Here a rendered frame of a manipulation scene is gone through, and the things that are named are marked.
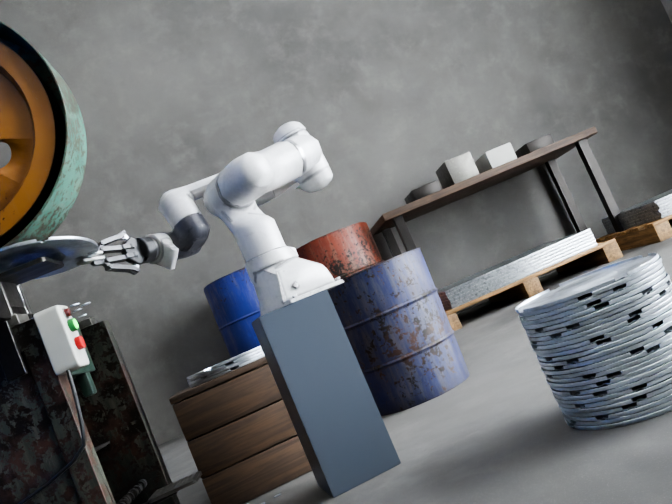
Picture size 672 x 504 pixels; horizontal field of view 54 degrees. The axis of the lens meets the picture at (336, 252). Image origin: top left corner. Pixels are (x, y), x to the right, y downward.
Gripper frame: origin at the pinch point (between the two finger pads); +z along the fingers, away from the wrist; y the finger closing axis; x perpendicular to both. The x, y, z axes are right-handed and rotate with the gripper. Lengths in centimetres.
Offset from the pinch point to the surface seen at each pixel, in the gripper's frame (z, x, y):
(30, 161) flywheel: -11.0, -24.2, 40.8
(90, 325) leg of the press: -3.0, -13.5, -15.0
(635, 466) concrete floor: 7, 110, -80
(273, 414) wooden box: -32, 10, -57
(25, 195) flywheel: -6.2, -25.3, 30.1
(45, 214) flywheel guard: -8.2, -22.4, 22.4
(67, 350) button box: 30.7, 22.5, -25.8
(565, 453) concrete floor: -5, 96, -79
